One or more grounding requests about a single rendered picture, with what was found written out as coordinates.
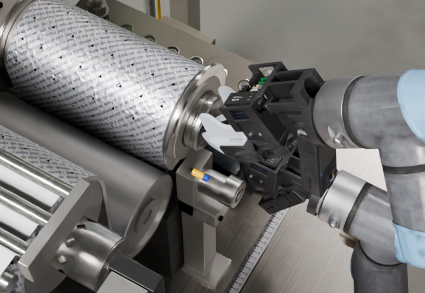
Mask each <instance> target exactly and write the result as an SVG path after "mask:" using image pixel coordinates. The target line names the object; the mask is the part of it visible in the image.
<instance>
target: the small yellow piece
mask: <svg viewBox="0 0 425 293"><path fill-rule="evenodd" d="M190 170H191V171H192V175H193V176H195V177H197V178H199V179H201V180H203V181H205V182H208V180H209V178H210V176H209V175H206V174H205V173H203V172H201V171H199V170H197V169H195V168H194V169H193V168H190Z"/></svg>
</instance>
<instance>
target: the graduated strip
mask: <svg viewBox="0 0 425 293"><path fill-rule="evenodd" d="M290 208H291V207H290ZM290 208H287V209H284V210H281V211H279V212H276V213H273V214H271V216H270V217H269V219H268V221H267V222H266V224H265V226H264V227H263V229H262V230H261V232H260V234H259V235H258V237H257V239H256V240H255V242H254V243H253V245H252V247H251V248H250V250H249V252H248V253H247V255H246V257H245V258H244V260H243V261H242V264H241V265H240V267H239V268H238V270H237V272H236V273H235V275H234V276H233V278H232V280H231V282H230V283H229V285H228V286H227V288H226V290H225V291H224V293H241V291H242V289H243V287H244V286H245V284H246V283H247V281H248V279H249V277H250V276H251V274H252V272H253V271H254V269H255V267H256V266H257V264H258V262H259V260H260V259H261V257H262V255H263V254H264V252H265V250H266V249H267V247H268V245H269V244H270V242H271V241H272V239H273V237H274V235H275V234H276V232H277V231H278V229H279V227H280V225H281V224H282V222H283V220H284V219H285V217H286V215H287V214H288V212H289V210H290Z"/></svg>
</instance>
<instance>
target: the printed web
mask: <svg viewBox="0 0 425 293"><path fill-rule="evenodd" d="M6 66H7V71H8V75H9V77H10V80H11V83H12V84H13V87H14V89H15V92H16V95H17V97H18V98H19V99H21V100H22V101H25V102H26V103H29V104H31V105H32V106H35V107H36V108H39V109H41V110H42V111H45V112H46V113H49V114H50V115H53V116H55V117H56V118H59V119H60V120H62V121H64V122H66V123H68V124H70V125H72V126H74V127H76V128H78V129H80V130H82V131H84V132H86V133H88V134H90V135H92V136H94V137H96V138H98V139H99V140H101V141H103V142H105V143H107V144H109V145H111V146H113V147H115V148H117V149H119V150H121V151H123V152H125V153H127V154H129V155H131V156H133V157H135V158H137V159H139V160H141V161H143V162H144V163H147V164H148V165H151V166H153V167H154V168H157V169H158V170H161V171H163V172H165V173H167V174H168V169H167V168H166V167H165V165H164V161H163V151H164V140H165V135H166V131H167V128H168V124H169V121H170V119H171V116H172V114H173V112H174V110H175V107H176V105H177V104H178V102H179V100H180V98H181V96H182V94H183V93H184V92H185V90H186V88H187V87H188V86H189V84H190V83H191V82H192V80H193V79H194V78H195V77H196V76H198V75H199V73H200V72H201V71H202V70H203V69H205V68H206V66H204V65H201V64H199V63H197V62H195V61H193V60H191V59H188V58H186V57H184V56H182V55H180V54H178V53H176V52H174V51H171V50H169V49H167V48H165V47H163V46H160V45H159V44H156V43H154V42H152V41H150V40H148V39H145V38H143V37H141V36H139V35H137V34H135V33H133V32H131V31H129V30H126V29H124V28H122V27H120V26H117V25H115V24H113V23H111V22H109V21H107V20H105V19H103V18H101V17H98V16H96V15H94V14H92V13H89V12H88V11H85V10H84V9H81V8H79V7H77V6H75V5H73V4H70V3H68V2H66V1H64V0H38V1H37V2H36V3H34V4H33V5H32V6H31V7H30V8H29V9H28V10H27V12H26V13H25V14H24V16H23V17H22V18H21V20H20V22H19V23H18V25H17V27H16V29H15V31H14V33H13V36H12V38H11V41H10V44H9V48H8V54H7V60H6ZM0 147H1V148H3V149H5V150H7V151H9V152H11V153H13V154H15V155H16V156H18V157H20V158H22V159H24V160H26V161H28V162H29V163H31V164H33V165H35V166H37V167H39V168H41V169H43V170H45V171H47V172H48V173H50V174H52V175H54V176H56V177H58V178H60V179H61V180H64V181H65V182H68V183H69V184H70V185H72V186H75V185H76V183H77V182H78V181H79V180H80V179H82V180H84V181H88V180H95V181H97V182H98V183H99V184H100V186H101V190H102V204H101V210H100V213H99V217H98V221H97V222H98V223H100V224H101V225H103V226H105V227H107V228H109V229H111V230H112V226H111V219H110V214H109V206H108V199H107V195H106V187H105V184H104V181H103V179H102V178H101V177H99V176H97V175H95V174H93V173H91V172H89V171H87V170H86V169H84V168H82V167H80V166H78V165H76V164H74V163H72V162H71V161H68V160H67V159H64V158H62V157H61V156H58V155H57V154H55V153H53V152H51V151H49V150H47V149H45V148H43V147H42V146H40V145H38V144H36V143H34V142H32V141H30V140H28V139H26V138H24V137H22V136H21V135H18V134H16V133H14V132H13V131H11V130H9V129H7V128H5V127H3V126H1V125H0ZM19 259H20V258H19V257H18V256H15V257H14V258H13V260H12V261H11V263H10V264H9V265H8V266H7V267H6V269H8V270H9V271H12V272H13V273H15V274H17V275H18V282H17V284H16V286H15V288H14V289H13V290H12V291H11V292H10V293H25V277H24V276H23V273H22V271H21V268H20V266H19V264H18V261H19Z"/></svg>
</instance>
